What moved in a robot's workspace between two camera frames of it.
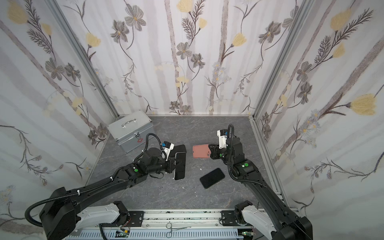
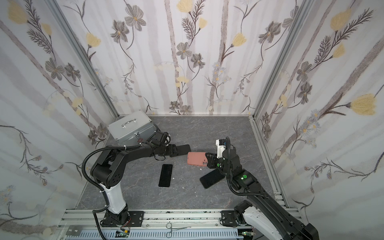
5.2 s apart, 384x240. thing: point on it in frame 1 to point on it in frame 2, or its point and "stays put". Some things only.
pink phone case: [202, 151] to [197, 159]
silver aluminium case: [131, 132] stays put
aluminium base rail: [182, 218] stays put
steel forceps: [169, 225] stays put
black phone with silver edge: [180, 161] to [165, 175]
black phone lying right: [212, 177] stays put
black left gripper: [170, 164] to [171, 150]
